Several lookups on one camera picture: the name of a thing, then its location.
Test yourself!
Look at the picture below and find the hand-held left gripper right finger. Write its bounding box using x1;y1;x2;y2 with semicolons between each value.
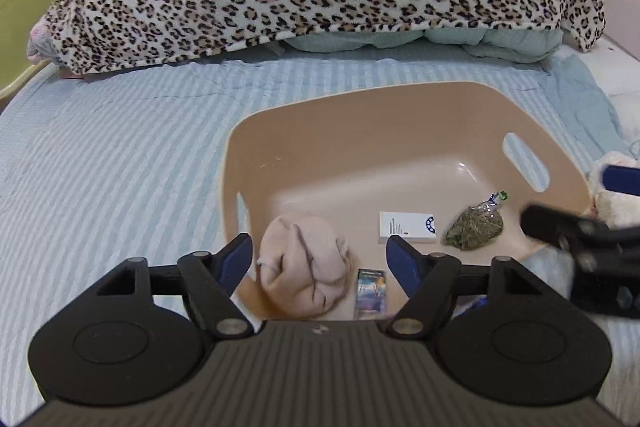
386;235;547;339

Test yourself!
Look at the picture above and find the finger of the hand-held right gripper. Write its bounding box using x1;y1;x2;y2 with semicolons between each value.
520;204;588;253
601;164;640;198

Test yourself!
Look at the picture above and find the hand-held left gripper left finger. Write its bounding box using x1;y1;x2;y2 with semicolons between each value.
95;234;254;341

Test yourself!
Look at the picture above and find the white plush toy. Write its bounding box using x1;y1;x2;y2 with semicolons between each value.
586;150;640;230

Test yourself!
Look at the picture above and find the beige plastic basin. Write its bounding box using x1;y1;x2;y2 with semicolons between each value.
220;80;592;321

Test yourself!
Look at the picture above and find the white flat box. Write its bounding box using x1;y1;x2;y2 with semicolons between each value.
378;210;439;244

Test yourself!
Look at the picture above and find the small colourful card box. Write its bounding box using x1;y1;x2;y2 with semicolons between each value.
354;268;387;321

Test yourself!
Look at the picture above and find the pink knit hat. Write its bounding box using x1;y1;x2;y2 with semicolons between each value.
256;214;350;319

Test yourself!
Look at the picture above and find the clear bag of green herbs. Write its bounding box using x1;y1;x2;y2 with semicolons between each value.
444;191;509;252

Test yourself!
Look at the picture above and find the light blue cloth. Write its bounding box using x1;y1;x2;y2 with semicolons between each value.
542;56;632;154

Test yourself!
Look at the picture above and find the blue striped bedspread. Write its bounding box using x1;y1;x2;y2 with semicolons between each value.
0;52;640;410

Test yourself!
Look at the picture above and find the pale green comforter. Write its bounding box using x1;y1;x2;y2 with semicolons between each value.
281;27;564;66

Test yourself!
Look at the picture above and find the pink cloth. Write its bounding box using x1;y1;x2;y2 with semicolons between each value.
27;21;65;64

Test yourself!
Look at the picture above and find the green wooden bed board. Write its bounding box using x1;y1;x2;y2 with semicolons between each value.
0;0;81;100

